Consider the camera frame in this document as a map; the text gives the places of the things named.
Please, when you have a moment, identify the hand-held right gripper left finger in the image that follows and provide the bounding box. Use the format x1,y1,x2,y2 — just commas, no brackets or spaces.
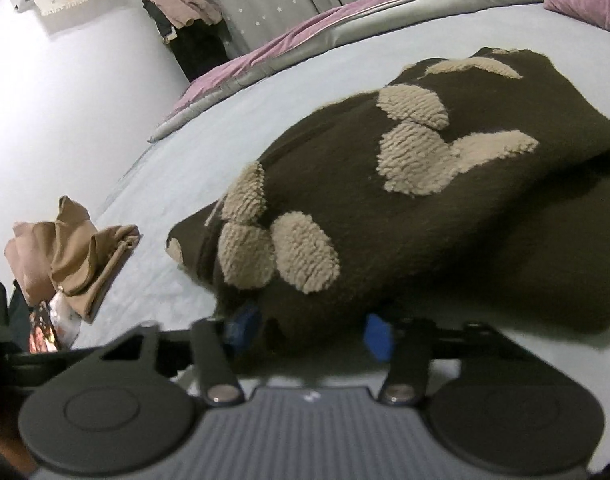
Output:
97,305,262,407

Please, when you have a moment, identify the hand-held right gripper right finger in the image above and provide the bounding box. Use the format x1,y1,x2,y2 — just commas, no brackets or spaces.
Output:
363,312,530,407

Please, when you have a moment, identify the brown sweater with beige patches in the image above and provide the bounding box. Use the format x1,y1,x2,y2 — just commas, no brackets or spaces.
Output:
166,47,610,361

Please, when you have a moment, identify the tan garment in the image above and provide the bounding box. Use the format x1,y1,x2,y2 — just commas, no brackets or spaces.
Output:
50,195,140,323

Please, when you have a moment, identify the pale blue bed sheet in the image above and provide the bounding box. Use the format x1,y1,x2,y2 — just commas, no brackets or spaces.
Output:
60,2,610,396

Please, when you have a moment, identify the colourful plastic packet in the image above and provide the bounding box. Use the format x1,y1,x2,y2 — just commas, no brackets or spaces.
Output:
29,292,82,354

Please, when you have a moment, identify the pale pink garment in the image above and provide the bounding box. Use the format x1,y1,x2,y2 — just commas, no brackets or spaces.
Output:
5,220,58,307

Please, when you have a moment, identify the dark cloth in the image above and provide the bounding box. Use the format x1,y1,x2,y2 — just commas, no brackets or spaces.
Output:
0,265,33,356

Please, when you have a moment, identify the hanging dark garment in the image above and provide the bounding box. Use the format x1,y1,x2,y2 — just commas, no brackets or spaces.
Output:
142,0,236,83

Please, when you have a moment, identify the pink and grey duvet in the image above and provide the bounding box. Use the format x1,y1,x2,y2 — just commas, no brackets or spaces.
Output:
149,0,556,143

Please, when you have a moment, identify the hanging pink garment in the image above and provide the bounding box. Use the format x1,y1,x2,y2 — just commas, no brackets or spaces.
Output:
147,0,226,28

